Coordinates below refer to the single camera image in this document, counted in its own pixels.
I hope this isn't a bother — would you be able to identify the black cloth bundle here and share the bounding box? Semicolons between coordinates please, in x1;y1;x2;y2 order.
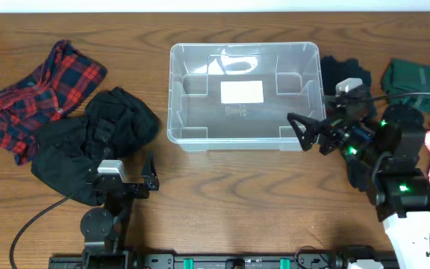
345;155;373;192

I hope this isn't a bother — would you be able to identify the dark navy cloth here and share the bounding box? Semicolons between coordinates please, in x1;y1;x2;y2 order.
320;56;372;96

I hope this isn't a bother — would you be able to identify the dark green cloth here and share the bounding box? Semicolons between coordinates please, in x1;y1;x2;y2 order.
381;58;430;114

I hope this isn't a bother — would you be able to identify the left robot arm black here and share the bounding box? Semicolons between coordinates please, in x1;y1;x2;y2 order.
80;152;160;255

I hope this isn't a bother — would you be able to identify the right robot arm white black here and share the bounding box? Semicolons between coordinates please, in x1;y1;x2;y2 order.
287;95;430;268

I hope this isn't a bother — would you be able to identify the black crumpled garment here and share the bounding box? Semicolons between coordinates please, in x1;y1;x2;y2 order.
31;87;161;206

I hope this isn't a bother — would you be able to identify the white label in bin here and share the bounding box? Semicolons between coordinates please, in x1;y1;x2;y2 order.
220;81;264;104

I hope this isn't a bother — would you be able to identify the clear plastic storage bin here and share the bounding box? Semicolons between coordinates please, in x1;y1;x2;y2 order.
166;42;325;152

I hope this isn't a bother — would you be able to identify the red navy plaid shirt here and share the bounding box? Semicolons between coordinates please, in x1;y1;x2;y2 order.
0;40;108;165

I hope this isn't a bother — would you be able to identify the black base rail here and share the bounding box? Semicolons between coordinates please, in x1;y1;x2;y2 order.
48;245;400;269

